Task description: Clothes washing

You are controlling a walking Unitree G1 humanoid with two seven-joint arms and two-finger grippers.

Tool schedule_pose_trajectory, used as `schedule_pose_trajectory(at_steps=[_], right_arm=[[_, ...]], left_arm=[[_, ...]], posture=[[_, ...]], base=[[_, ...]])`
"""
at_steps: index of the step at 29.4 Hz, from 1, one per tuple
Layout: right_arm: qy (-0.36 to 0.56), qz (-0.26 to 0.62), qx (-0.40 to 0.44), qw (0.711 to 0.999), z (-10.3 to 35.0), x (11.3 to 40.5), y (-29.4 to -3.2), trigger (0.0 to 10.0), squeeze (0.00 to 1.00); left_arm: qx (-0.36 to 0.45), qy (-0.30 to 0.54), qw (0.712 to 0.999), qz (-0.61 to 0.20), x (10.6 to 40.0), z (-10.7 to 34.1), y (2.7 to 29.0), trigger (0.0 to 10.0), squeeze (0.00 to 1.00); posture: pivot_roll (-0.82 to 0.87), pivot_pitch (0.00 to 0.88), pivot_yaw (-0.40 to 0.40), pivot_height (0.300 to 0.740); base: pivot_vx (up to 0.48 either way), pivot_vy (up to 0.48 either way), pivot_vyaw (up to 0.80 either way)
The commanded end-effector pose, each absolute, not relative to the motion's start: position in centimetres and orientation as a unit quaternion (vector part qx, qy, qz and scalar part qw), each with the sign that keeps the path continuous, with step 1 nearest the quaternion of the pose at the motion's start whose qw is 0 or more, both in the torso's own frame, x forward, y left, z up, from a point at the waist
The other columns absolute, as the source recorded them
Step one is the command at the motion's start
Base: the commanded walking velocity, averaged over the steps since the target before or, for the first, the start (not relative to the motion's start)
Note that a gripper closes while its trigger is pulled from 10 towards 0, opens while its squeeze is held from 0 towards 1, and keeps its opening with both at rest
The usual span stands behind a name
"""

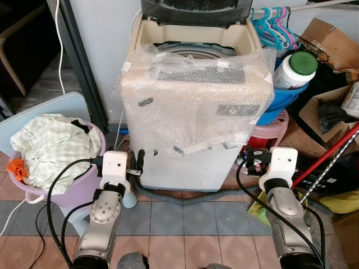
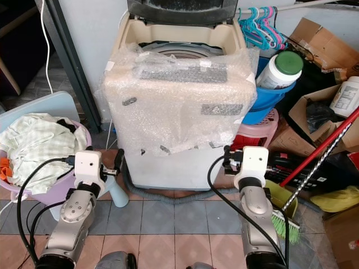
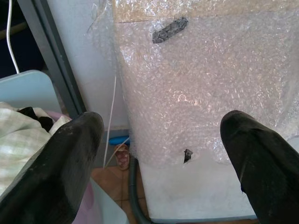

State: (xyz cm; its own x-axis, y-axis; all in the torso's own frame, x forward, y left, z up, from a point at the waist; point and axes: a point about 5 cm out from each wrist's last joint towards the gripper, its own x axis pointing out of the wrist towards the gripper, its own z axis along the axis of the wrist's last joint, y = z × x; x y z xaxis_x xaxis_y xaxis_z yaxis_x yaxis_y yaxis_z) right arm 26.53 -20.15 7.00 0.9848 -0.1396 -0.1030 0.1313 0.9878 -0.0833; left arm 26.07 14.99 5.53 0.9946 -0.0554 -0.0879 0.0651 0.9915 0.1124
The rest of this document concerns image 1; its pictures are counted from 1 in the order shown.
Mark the white jar with green lid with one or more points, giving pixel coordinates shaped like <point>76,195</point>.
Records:
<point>289,73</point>

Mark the beige wooden chair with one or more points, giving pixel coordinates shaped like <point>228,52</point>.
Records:
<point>17,56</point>

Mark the black garment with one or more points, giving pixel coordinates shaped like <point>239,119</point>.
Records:
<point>80,124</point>

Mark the open brown cardboard box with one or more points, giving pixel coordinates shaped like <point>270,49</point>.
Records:
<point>331,42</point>

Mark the grey robot right leg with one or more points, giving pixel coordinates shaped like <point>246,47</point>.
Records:
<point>219,267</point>

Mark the dark metal door frame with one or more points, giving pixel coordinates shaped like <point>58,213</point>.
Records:
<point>84,67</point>

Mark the black printed box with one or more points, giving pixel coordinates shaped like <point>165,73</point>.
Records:
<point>336,176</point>

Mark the clear bubble wrap sheet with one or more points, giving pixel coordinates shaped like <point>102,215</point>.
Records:
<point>190,120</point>

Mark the teal plastic clothes hanger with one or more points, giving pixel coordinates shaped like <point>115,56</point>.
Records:
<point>263,28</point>

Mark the grey robot leg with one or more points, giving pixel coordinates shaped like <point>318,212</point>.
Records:
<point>219,267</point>
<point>132,262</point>

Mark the pink plastic stool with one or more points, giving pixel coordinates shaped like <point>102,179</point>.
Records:
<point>269,131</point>

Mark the cardboard box with black bag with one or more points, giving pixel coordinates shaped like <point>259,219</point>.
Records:
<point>311,112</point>

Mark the yellow cloth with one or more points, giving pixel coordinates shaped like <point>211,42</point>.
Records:
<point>342,202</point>

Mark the green checked white cloth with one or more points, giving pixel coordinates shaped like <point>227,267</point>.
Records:
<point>50,148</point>

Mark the black plastic bag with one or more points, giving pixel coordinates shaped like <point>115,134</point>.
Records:
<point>332,116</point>

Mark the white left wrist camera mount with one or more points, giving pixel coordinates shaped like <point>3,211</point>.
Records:
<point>115,168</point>

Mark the white labelled plastic bottle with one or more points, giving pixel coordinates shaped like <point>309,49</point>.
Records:
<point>352,101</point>

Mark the pink plastic clothes hanger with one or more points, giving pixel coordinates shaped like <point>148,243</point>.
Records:
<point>291,33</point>

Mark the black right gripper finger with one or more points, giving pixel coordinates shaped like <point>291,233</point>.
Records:
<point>249,154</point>
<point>248,168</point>

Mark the plain brown cardboard box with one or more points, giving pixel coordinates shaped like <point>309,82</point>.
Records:
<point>346,241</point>

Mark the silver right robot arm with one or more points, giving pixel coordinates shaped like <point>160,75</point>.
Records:
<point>286,218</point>

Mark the grey robot left leg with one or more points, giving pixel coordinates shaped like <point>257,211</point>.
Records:
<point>132,262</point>

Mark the beige top-load washing machine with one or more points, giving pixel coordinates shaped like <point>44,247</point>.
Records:
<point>185,168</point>

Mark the blue plastic basin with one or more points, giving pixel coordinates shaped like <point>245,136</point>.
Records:
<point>277,103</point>

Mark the orange cloth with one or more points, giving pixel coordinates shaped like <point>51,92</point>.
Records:
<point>17,170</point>

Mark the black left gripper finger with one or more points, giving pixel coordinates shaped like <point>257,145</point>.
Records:
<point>141,157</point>
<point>139,171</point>

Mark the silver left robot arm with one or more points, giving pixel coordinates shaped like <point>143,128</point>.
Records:
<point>104,218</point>

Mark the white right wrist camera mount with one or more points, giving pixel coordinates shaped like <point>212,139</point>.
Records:
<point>283,165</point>

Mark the green bristle broom head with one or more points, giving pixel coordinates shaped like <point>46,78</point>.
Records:
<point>258,213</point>

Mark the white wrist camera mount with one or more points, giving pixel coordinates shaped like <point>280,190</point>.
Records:
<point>115,168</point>
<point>283,165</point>

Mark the purple plastic laundry basket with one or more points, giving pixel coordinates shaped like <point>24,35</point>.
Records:
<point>78,188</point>

